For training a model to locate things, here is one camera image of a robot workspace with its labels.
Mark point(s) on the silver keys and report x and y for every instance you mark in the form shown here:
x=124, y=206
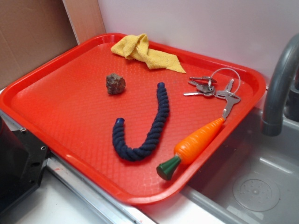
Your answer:
x=205, y=87

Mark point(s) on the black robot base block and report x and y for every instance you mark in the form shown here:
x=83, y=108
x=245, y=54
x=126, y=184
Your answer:
x=22, y=160

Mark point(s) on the red plastic tray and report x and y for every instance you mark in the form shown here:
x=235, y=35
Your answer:
x=66, y=105

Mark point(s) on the brown rock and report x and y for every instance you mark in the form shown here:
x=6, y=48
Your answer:
x=115, y=84

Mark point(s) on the orange toy carrot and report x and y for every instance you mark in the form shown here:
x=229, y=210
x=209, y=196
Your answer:
x=188, y=149

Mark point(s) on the yellow cloth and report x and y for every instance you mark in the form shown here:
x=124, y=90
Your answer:
x=136, y=47

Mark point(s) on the grey sink basin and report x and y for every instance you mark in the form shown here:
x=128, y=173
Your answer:
x=251, y=178

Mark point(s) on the grey faucet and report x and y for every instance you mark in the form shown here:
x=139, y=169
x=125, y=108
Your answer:
x=282, y=97

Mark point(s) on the brown cardboard panel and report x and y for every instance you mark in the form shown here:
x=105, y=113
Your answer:
x=32, y=32

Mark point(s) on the metal rail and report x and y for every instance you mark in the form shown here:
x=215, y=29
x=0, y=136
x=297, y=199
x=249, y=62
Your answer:
x=66, y=197

